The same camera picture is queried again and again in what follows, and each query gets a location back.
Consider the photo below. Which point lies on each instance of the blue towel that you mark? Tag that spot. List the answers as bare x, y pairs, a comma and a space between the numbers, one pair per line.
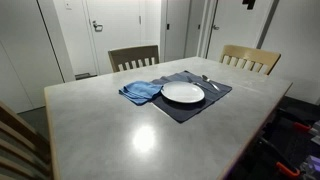
140, 92

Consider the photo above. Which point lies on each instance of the white round plate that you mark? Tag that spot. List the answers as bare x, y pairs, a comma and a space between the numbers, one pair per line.
182, 92

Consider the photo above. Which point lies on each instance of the silver knife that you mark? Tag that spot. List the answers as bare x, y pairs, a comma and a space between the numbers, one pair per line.
198, 84

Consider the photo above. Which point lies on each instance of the silver spoon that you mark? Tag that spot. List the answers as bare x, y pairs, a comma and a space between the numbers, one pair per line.
206, 79

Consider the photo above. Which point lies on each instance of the dark brown wooden chair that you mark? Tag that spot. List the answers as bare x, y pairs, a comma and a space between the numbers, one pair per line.
126, 57

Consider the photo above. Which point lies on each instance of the white door right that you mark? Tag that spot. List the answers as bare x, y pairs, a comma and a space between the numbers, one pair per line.
235, 24

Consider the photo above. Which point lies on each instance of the light wooden chair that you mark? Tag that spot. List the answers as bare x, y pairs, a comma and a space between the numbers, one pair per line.
249, 58

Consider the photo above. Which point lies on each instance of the white door with handle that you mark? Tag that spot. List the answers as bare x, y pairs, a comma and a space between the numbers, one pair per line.
115, 25

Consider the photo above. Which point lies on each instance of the white wall switch plate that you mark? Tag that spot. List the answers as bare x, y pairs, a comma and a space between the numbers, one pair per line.
68, 4

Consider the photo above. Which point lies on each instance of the orange handled clamp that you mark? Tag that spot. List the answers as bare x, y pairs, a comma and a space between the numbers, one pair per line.
286, 171
301, 127

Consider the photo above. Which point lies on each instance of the wooden chair near camera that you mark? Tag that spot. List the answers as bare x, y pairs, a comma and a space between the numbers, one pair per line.
25, 153

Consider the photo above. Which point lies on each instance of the orange handled clamp upper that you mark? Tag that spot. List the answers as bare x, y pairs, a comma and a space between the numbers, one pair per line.
301, 127

